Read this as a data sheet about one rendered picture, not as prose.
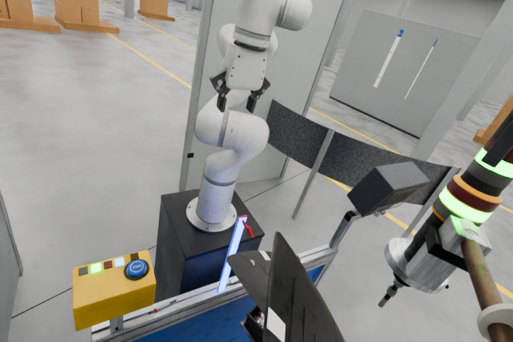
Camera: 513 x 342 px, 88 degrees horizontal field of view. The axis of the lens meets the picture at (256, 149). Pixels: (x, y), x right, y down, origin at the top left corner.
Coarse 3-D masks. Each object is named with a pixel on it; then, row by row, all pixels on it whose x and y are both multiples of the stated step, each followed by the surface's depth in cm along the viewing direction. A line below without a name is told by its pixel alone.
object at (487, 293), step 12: (468, 240) 23; (468, 252) 22; (480, 252) 22; (468, 264) 22; (480, 264) 21; (480, 276) 20; (480, 288) 19; (492, 288) 19; (480, 300) 19; (492, 300) 18; (492, 324) 17; (504, 324) 17; (492, 336) 16; (504, 336) 16
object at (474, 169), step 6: (474, 162) 26; (468, 168) 26; (474, 168) 26; (480, 168) 25; (474, 174) 26; (480, 174) 25; (486, 174) 25; (492, 174) 24; (486, 180) 25; (492, 180) 24; (498, 180) 24; (504, 180) 24; (510, 180) 24; (498, 186) 25; (504, 186) 25
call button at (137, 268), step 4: (136, 260) 63; (140, 260) 64; (132, 264) 62; (136, 264) 63; (140, 264) 63; (144, 264) 63; (128, 268) 61; (132, 268) 62; (136, 268) 62; (140, 268) 62; (144, 268) 62; (128, 272) 61; (132, 272) 61; (136, 272) 61; (140, 272) 61; (132, 276) 61; (136, 276) 61
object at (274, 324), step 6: (270, 312) 24; (270, 318) 24; (276, 318) 24; (270, 324) 23; (276, 324) 24; (282, 324) 25; (270, 330) 23; (276, 330) 24; (282, 330) 25; (276, 336) 23; (282, 336) 24
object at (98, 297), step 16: (128, 256) 65; (144, 256) 66; (96, 272) 60; (112, 272) 61; (144, 272) 63; (80, 288) 56; (96, 288) 57; (112, 288) 58; (128, 288) 59; (144, 288) 60; (80, 304) 54; (96, 304) 55; (112, 304) 58; (128, 304) 60; (144, 304) 63; (80, 320) 55; (96, 320) 58
